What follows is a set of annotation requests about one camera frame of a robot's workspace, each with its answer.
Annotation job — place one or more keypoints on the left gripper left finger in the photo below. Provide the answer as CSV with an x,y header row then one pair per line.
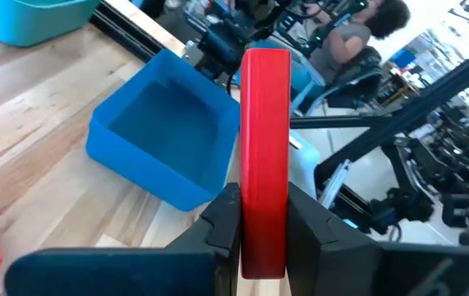
x,y
228,246

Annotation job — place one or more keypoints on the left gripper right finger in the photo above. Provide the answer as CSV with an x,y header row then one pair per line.
x,y
302,255

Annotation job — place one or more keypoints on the red long block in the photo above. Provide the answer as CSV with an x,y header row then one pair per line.
x,y
265,144

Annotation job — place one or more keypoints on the blue plastic bin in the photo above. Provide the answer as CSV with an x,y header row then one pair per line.
x,y
135,164

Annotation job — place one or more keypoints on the black background robot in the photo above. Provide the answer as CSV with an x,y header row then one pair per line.
x,y
419,160

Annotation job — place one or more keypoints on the office chair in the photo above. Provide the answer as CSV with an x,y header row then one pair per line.
x,y
357,88

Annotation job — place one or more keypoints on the person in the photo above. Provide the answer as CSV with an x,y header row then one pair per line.
x,y
349,45

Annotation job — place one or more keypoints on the teal plastic bin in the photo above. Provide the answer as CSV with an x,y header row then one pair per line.
x,y
20,24

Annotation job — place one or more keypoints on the black metal table frame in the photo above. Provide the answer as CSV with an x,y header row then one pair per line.
x,y
127,33

